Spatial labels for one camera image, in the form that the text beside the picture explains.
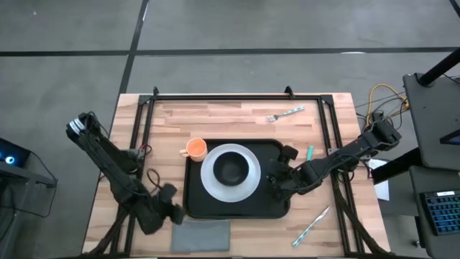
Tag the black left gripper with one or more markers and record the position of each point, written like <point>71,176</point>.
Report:
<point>169,196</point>

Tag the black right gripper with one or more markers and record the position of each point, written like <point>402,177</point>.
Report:
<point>291,178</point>

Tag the black bowl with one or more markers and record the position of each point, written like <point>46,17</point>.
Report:
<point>230,168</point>

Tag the white round plate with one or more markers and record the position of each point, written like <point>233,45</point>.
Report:
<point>230,194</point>

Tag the grey cloth napkin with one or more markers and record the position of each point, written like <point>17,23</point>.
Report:
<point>200,236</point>

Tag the orange cup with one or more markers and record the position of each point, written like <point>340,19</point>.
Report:
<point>197,148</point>

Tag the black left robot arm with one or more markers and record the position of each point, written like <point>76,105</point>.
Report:
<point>108,158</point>

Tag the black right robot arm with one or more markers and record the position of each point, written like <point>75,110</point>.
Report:
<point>359,145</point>

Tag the black serving tray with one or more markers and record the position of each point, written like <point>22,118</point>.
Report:
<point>251,210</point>

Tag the white paper sheet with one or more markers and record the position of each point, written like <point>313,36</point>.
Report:
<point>382,188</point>

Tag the black desk foot bar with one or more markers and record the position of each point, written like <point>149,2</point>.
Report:
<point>395,166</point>

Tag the dark grey desk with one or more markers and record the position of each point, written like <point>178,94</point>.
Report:
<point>417,180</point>

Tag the grey metal cart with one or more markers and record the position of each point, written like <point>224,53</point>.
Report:
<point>25,176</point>

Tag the black device with blue light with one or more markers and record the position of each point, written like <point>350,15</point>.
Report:
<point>16,153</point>

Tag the black side desk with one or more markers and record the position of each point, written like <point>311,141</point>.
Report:
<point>431,118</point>

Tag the backlit keyboard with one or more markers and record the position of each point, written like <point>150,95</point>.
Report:
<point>443,214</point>

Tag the small dark screen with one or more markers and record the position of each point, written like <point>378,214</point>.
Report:
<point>451,138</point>

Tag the black pole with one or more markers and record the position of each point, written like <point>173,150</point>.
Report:
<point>440,67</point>

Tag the black aluminium frame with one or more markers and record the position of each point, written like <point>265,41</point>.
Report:
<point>233,97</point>

